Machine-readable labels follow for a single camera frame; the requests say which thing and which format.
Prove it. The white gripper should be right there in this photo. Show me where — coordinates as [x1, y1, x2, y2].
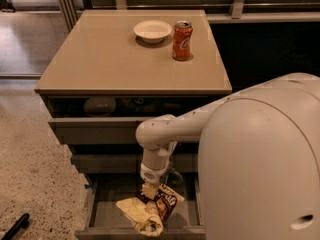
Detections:
[140, 164, 169, 200]

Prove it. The brown chip bag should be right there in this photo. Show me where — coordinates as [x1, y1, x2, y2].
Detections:
[116, 184, 184, 237]

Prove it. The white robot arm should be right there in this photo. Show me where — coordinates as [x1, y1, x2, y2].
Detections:
[136, 73, 320, 240]

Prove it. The bottom grey drawer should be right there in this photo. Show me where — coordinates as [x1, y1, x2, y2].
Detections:
[75, 173, 206, 240]

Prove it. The grey drawer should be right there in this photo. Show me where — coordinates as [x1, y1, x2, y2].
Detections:
[71, 154, 198, 174]
[75, 173, 206, 240]
[49, 117, 148, 145]

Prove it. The middle grey drawer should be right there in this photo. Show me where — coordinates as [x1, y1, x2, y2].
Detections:
[71, 154, 198, 174]

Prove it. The top grey drawer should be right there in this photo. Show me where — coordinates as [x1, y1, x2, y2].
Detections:
[49, 117, 148, 145]

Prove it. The grey drawer cabinet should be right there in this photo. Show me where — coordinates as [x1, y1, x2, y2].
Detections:
[34, 9, 233, 185]

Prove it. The grey round speaker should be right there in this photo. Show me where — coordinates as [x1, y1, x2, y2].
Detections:
[83, 97, 116, 117]

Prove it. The black object on floor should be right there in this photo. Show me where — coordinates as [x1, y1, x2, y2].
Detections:
[1, 213, 30, 240]

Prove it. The white bowl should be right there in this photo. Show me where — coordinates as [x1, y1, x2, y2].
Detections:
[134, 20, 172, 44]

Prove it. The orange soda can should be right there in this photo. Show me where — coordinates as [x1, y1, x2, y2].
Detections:
[172, 21, 193, 61]

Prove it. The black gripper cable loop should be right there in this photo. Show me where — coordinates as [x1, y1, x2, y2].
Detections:
[167, 162, 184, 185]

